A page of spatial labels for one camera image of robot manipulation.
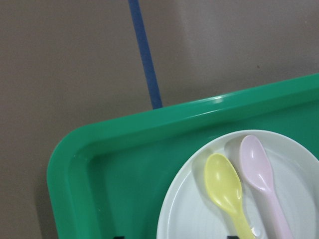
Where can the pink plastic spoon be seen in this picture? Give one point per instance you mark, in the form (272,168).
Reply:
(257,171)

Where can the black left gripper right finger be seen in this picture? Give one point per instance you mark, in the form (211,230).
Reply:
(232,237)

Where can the green plastic tray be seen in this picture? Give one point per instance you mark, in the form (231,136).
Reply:
(110,178)

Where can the yellow plastic spoon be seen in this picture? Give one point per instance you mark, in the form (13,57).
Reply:
(224,189)

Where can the white round plate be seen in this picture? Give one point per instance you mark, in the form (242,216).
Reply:
(188,213)

